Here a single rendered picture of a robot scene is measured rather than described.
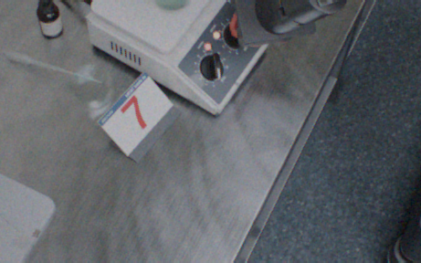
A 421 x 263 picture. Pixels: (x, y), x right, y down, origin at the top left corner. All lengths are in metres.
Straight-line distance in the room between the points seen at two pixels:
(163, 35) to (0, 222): 0.30
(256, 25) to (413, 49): 1.13
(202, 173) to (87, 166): 0.14
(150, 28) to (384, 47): 1.10
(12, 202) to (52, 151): 0.08
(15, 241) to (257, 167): 0.31
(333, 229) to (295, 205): 0.09
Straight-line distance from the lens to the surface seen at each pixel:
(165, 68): 1.09
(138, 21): 1.09
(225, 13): 1.13
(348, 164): 1.95
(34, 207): 1.08
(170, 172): 1.09
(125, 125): 1.10
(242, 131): 1.12
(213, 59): 1.09
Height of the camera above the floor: 1.76
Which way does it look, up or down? 65 degrees down
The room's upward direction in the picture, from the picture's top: 5 degrees clockwise
